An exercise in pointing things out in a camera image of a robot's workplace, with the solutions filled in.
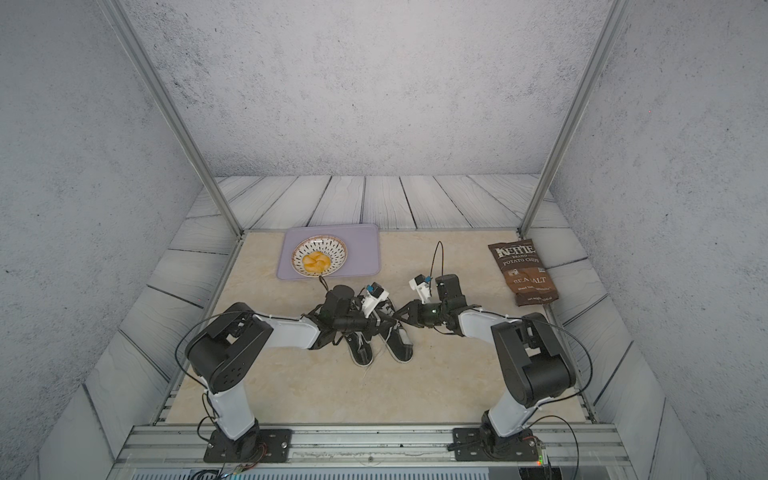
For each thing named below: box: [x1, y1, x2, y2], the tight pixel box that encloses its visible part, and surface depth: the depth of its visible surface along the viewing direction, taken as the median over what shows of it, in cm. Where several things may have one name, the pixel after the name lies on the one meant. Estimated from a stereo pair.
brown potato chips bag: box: [488, 238, 559, 307], surface depth 109 cm
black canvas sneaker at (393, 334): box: [378, 298, 413, 363], surface depth 88 cm
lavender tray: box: [277, 224, 382, 280], surface depth 118 cm
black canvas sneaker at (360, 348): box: [344, 331, 373, 366], surface depth 88 cm
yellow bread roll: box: [302, 251, 331, 274], surface depth 109 cm
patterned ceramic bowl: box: [291, 234, 348, 278], surface depth 113 cm
